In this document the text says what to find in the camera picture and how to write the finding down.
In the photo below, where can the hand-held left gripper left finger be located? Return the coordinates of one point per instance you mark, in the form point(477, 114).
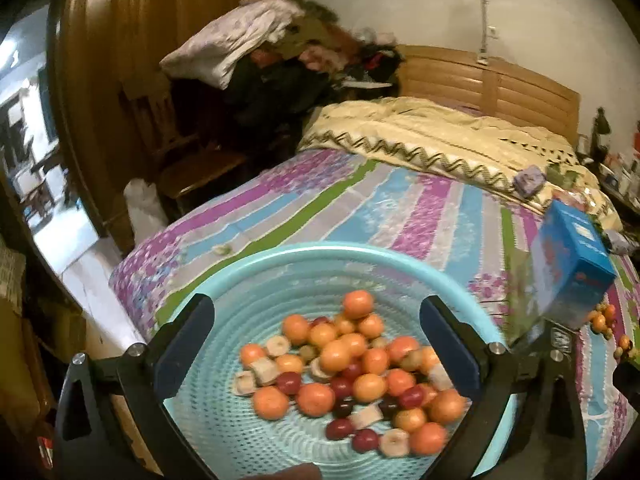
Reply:
point(185, 345)

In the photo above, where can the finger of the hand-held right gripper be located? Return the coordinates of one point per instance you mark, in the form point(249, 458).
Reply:
point(629, 385)

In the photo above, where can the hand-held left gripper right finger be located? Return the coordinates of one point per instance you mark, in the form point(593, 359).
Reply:
point(447, 347)

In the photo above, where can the brown kiwi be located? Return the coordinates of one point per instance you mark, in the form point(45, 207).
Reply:
point(412, 360)
point(308, 352)

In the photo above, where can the pile of oranges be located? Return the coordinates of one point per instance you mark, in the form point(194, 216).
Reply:
point(600, 320)

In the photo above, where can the teal plastic basket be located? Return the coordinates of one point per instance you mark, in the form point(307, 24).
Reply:
point(260, 300)

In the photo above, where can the heap of oranges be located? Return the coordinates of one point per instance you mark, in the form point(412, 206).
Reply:
point(335, 355)

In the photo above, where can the small green peel piece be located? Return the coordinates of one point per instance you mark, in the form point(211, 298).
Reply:
point(222, 249)

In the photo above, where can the blue printed carton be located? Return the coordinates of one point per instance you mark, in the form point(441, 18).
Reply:
point(575, 255)

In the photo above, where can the white plastic bag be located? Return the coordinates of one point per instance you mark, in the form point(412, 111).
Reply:
point(145, 210)

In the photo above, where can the striped floral bedsheet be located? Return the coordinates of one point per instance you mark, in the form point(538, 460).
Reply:
point(400, 210)

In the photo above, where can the wooden chair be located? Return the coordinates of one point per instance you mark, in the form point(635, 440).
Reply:
point(190, 170)

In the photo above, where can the purple patterned pouch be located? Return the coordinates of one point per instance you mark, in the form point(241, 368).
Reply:
point(529, 180)

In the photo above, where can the yellow patterned pillow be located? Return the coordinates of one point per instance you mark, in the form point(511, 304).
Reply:
point(425, 135)

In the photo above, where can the dark green bottle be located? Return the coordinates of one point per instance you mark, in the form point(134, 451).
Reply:
point(601, 135)

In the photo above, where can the wooden headboard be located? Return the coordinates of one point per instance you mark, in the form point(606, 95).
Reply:
point(525, 90)

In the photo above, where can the pile of clothes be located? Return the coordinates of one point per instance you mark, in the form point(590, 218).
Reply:
point(300, 70)

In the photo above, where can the white folded cloth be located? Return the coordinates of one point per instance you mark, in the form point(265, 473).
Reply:
point(225, 45)

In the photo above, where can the wooden wardrobe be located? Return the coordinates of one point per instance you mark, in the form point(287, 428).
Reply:
point(150, 10)

